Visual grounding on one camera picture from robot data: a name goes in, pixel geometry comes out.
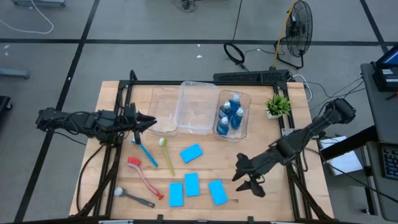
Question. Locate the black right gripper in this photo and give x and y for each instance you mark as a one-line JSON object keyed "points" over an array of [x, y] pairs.
{"points": [[262, 163]]}

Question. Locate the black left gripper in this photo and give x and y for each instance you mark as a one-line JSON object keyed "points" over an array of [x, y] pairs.
{"points": [[129, 119]]}

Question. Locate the blue dish brush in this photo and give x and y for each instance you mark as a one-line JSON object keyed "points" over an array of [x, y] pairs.
{"points": [[149, 157]]}

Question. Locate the blue sponge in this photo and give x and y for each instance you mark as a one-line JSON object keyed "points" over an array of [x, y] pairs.
{"points": [[218, 192], [191, 153], [191, 184], [176, 194]]}

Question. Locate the green dish brush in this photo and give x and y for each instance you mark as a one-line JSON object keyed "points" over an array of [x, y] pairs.
{"points": [[167, 157]]}

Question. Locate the red pink dish brush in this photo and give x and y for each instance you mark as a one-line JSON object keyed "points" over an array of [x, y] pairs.
{"points": [[134, 161]]}

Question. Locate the blue dish soap bottle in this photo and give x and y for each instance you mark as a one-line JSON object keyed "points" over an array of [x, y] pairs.
{"points": [[237, 119], [222, 127], [235, 104], [224, 112]]}

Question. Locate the grey dish brush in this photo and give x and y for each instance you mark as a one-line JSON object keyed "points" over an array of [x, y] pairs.
{"points": [[118, 191]]}

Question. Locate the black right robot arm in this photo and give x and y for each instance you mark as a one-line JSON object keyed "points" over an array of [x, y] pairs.
{"points": [[298, 141]]}

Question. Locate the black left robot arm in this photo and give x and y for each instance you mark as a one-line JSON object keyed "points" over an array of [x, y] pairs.
{"points": [[77, 123]]}

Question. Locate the clear plastic shallow tray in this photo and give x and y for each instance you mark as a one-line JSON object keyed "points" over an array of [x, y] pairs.
{"points": [[164, 102], [245, 130]]}

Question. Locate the clear plastic deep bin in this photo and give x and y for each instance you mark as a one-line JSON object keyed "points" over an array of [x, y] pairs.
{"points": [[196, 109]]}

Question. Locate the silver mounting plate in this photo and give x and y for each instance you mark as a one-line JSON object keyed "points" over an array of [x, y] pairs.
{"points": [[286, 132]]}

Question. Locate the small green potted plant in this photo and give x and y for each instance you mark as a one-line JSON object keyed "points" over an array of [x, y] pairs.
{"points": [[278, 105]]}

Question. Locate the white paper sheet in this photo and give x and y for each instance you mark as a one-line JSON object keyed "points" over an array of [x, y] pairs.
{"points": [[345, 161]]}

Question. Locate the black desk beam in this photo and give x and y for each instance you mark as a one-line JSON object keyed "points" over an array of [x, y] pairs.
{"points": [[348, 144]]}

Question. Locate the grey furniture foot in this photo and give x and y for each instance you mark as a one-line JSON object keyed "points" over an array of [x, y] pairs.
{"points": [[37, 2], [14, 74]]}

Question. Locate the black keyboard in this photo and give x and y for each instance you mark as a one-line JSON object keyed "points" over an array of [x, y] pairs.
{"points": [[390, 161]]}

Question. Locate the grey side desk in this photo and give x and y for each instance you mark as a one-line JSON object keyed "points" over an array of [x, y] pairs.
{"points": [[382, 109]]}

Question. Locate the black floor fan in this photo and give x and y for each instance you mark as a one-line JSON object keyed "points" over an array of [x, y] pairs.
{"points": [[298, 29]]}

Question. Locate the black laptop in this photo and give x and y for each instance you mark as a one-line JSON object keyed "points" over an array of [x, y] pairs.
{"points": [[388, 77]]}

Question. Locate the black aluminium table frame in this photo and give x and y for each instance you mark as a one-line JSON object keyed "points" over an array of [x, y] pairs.
{"points": [[146, 83]]}

